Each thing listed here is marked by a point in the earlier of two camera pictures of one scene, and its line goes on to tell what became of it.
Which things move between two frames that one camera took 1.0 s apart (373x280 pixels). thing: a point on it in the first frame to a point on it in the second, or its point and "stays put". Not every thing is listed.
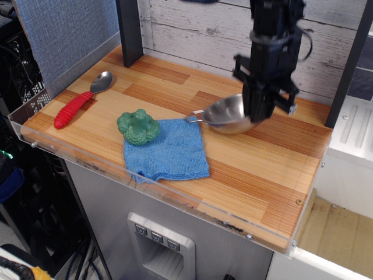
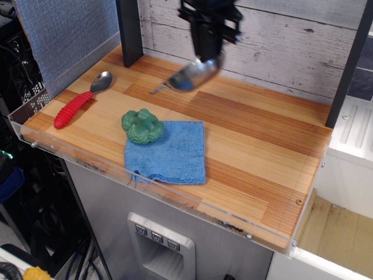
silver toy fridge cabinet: x=143 y=235 stays put
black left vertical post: x=127 y=12 stays put
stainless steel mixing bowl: x=225 y=114 to x=192 y=76
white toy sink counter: x=335 y=241 stays put
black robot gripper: x=274 y=52 to x=225 y=13
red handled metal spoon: x=101 y=83 stays put
